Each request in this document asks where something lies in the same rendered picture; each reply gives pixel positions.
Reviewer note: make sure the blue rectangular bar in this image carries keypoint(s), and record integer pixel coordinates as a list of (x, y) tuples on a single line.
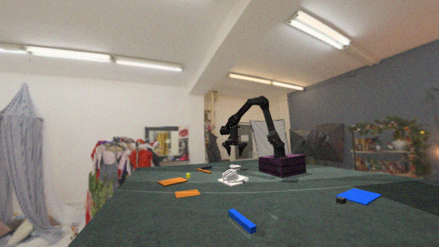
[(242, 221)]

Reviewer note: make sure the blue flat plate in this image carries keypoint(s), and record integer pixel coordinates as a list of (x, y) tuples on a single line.
[(359, 196)]

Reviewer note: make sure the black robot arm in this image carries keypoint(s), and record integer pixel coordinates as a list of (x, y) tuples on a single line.
[(231, 126)]

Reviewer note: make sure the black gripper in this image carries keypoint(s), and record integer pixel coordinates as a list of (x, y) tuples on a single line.
[(241, 145)]

